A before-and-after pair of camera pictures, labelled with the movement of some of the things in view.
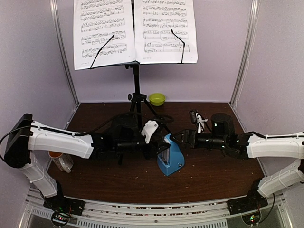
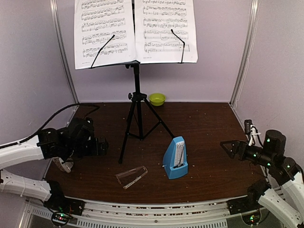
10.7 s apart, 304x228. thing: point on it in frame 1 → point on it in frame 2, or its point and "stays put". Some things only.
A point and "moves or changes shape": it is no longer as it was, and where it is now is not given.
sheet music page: x=103 y=33 stays put
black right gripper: x=186 y=135 → x=235 y=145
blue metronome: x=172 y=159 moves or changes shape
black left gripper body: x=149 y=153 → x=101 y=150
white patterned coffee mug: x=64 y=162 stays put
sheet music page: x=165 y=32 stays put
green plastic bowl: x=157 y=99 stays put
